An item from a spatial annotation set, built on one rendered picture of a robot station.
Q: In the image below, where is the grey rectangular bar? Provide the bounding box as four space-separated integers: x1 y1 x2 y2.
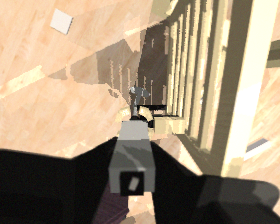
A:
244 137 272 161

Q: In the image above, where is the white square block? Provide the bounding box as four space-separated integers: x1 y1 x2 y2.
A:
50 9 73 34

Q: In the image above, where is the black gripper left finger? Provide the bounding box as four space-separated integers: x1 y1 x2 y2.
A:
0 136 118 224

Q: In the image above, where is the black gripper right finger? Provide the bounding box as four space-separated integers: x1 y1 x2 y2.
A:
150 141 280 224

